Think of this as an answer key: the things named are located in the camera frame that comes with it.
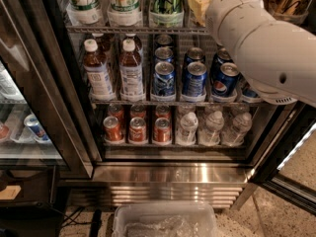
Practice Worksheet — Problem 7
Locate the front right orange can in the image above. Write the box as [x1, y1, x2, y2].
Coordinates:
[153, 118, 171, 142]

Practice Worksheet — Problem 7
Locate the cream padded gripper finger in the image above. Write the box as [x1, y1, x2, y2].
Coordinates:
[188, 0, 212, 27]

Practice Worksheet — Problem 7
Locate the white green tall can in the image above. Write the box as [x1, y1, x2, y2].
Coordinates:
[108, 0, 142, 27]

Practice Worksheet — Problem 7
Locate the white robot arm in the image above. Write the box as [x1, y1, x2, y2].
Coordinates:
[188, 0, 316, 107]

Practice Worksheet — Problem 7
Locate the rear left tea bottle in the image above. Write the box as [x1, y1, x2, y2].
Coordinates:
[92, 34, 111, 56]

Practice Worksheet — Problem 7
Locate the top wire shelf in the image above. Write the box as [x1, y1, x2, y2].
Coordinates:
[66, 26, 208, 36]

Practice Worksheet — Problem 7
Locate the blue can column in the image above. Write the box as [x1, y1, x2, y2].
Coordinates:
[184, 46, 205, 66]
[182, 61, 207, 97]

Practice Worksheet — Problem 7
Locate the middle blue can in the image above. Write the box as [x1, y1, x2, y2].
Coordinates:
[154, 46, 174, 63]

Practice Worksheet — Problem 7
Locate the fridge vent grille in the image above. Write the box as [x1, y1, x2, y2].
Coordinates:
[68, 185, 243, 208]

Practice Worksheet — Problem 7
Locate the front right water bottle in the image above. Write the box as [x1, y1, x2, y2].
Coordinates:
[221, 113, 252, 147]

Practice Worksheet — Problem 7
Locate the pepsi can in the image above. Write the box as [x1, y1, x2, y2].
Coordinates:
[212, 62, 240, 97]
[211, 47, 232, 74]

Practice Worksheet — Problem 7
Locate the front right tea bottle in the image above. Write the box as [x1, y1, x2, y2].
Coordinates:
[118, 39, 144, 101]

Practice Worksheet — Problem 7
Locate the front pepsi can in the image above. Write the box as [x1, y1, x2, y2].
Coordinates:
[212, 62, 240, 97]

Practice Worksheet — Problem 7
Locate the rear right orange can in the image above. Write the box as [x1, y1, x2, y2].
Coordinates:
[155, 105, 171, 119]

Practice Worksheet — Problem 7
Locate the gold tall can right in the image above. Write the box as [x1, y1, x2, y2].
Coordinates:
[264, 0, 312, 25]

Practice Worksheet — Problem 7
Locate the front middle orange can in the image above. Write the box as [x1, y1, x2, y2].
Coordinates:
[128, 117, 146, 142]

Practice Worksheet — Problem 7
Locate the black cable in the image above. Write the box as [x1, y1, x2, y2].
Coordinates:
[60, 206, 103, 237]

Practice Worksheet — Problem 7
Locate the water bottle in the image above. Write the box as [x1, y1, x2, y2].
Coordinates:
[198, 111, 224, 146]
[176, 112, 198, 146]
[221, 113, 252, 147]

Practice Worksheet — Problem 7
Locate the front middle water bottle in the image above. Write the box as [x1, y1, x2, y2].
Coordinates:
[198, 111, 224, 146]

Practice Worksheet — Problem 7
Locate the clear plastic bin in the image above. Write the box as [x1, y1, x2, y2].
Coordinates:
[112, 200, 217, 237]

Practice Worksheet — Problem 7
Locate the front left tea bottle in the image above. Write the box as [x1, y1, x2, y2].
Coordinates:
[83, 39, 114, 100]

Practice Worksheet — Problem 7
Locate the wire shelf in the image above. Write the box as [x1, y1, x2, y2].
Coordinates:
[66, 26, 208, 36]
[91, 99, 270, 107]
[104, 143, 246, 149]

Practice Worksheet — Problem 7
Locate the rear middle orange can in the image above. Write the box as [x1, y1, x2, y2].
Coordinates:
[129, 105, 146, 119]

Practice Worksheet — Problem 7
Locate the tea bottle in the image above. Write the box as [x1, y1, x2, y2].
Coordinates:
[83, 39, 114, 100]
[92, 34, 111, 56]
[124, 34, 143, 56]
[118, 39, 144, 101]

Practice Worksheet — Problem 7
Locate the rear blue can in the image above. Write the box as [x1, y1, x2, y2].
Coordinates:
[154, 34, 174, 48]

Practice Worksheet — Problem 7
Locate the glass fridge door left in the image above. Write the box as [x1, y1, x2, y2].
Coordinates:
[0, 0, 98, 179]

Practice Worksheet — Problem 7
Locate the can behind glass door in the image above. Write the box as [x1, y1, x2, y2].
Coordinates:
[24, 114, 49, 142]

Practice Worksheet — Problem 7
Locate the front silver blue can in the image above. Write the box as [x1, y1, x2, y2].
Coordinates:
[242, 83, 259, 98]

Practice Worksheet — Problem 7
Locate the front left orange can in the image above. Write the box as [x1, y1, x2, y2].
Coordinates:
[103, 116, 122, 141]

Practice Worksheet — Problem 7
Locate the rear right tea bottle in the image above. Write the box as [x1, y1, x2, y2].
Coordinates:
[124, 34, 143, 56]

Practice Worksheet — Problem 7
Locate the middle wire shelf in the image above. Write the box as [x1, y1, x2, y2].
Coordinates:
[91, 99, 270, 107]

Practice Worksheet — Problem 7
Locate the bottom wire shelf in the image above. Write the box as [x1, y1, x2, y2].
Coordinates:
[104, 143, 246, 149]

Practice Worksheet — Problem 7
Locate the orange can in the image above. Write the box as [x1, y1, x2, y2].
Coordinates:
[153, 118, 171, 142]
[103, 116, 122, 141]
[128, 117, 146, 142]
[155, 105, 171, 119]
[129, 105, 146, 119]
[108, 104, 124, 122]

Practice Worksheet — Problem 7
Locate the rear left orange can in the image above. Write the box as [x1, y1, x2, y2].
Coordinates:
[108, 104, 124, 122]

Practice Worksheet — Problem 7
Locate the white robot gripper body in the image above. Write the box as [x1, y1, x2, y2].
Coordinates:
[205, 0, 274, 55]

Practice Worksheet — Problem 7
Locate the front left water bottle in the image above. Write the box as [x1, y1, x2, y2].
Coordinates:
[176, 112, 198, 146]

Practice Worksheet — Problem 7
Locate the white red tall can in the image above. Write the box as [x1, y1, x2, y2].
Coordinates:
[68, 0, 105, 26]

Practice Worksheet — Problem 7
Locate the rear pepsi can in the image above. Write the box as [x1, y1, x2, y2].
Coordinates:
[211, 47, 232, 74]

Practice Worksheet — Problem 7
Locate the open fridge door right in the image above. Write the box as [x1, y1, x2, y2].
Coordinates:
[253, 105, 316, 215]

